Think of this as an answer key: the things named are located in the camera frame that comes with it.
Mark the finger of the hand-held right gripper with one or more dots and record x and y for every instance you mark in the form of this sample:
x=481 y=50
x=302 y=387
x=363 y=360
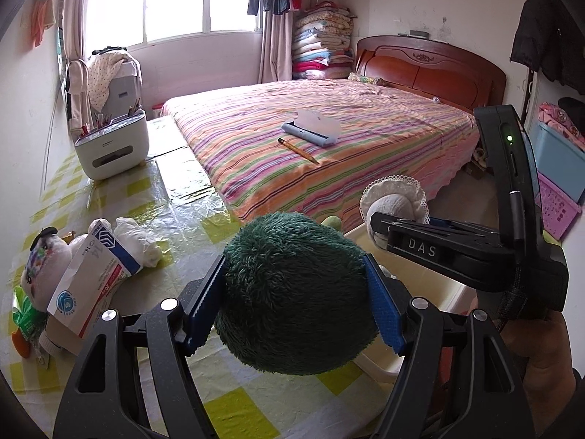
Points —
x=420 y=247
x=411 y=225

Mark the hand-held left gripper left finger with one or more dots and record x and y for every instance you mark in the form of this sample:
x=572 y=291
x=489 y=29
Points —
x=205 y=304

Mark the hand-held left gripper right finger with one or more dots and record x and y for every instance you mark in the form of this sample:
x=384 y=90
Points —
x=386 y=311

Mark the white plush with lace trim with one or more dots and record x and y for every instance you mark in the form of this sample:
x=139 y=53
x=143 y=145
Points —
x=393 y=201

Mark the dark green plush ball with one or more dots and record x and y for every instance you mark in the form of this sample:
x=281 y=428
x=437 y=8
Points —
x=292 y=292

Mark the white plastic bag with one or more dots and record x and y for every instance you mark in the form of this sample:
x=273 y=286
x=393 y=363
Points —
x=137 y=242

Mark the printed white bottle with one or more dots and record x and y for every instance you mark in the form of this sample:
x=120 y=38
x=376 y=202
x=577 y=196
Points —
x=55 y=344

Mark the green snack packet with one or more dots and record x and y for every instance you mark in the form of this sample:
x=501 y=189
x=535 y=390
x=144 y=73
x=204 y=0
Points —
x=28 y=318

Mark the person's right hand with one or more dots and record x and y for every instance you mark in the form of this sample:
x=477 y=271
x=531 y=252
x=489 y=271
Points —
x=548 y=356

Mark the brown slipper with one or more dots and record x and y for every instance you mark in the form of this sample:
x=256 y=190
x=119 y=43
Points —
x=480 y=160

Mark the blue storage box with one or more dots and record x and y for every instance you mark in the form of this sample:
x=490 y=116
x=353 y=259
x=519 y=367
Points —
x=560 y=155

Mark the pink plastic basket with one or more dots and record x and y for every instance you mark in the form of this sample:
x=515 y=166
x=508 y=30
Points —
x=555 y=206

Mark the pink printed cloth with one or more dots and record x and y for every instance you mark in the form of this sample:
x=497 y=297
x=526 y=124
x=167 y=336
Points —
x=560 y=119

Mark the yellow checkered tablecloth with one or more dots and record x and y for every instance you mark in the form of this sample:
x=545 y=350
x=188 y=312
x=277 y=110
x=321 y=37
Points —
x=183 y=219

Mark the bed with striped sheet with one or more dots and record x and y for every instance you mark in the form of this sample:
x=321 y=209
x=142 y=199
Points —
x=356 y=155

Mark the white and blue medicine box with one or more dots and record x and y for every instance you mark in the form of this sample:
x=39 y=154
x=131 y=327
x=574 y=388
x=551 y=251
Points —
x=96 y=279

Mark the wooden headboard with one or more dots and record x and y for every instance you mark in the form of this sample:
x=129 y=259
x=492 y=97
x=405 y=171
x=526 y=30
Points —
x=434 y=66

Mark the yellow pencil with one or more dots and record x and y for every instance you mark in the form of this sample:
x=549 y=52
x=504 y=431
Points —
x=298 y=150

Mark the black hanging jacket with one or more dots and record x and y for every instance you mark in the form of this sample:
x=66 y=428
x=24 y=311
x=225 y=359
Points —
x=548 y=27

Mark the floral pillow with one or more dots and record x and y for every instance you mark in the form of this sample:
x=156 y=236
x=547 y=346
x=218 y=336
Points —
x=365 y=79

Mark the grey flat case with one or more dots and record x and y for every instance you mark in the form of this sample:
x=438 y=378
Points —
x=413 y=34

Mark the white plush toy black hat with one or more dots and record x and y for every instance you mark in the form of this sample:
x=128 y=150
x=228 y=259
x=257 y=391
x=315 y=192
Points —
x=43 y=260

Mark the white desk organizer box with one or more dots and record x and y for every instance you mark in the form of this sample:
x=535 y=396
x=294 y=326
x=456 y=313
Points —
x=109 y=151

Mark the red-lidded white container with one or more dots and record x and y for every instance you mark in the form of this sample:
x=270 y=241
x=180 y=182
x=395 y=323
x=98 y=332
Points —
x=158 y=109

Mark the stack of folded blankets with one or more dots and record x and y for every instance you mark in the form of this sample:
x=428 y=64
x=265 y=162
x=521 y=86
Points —
x=322 y=41

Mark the bunch of pens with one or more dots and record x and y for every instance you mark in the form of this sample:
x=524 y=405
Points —
x=103 y=121

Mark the beige curtain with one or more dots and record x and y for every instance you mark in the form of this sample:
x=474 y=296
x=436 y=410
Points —
x=75 y=18
x=276 y=50

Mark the white appliance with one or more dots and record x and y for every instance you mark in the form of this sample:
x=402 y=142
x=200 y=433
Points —
x=125 y=89

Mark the white hanging cloth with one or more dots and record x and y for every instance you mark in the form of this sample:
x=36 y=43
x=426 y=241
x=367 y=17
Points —
x=78 y=91

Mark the polka dot cloth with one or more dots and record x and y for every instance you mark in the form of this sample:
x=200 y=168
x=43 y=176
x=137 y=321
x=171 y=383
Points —
x=103 y=77

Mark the window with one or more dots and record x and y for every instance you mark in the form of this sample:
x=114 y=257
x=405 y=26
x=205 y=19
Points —
x=173 y=4

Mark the orange hanging cloth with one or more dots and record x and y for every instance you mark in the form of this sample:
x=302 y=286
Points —
x=42 y=13

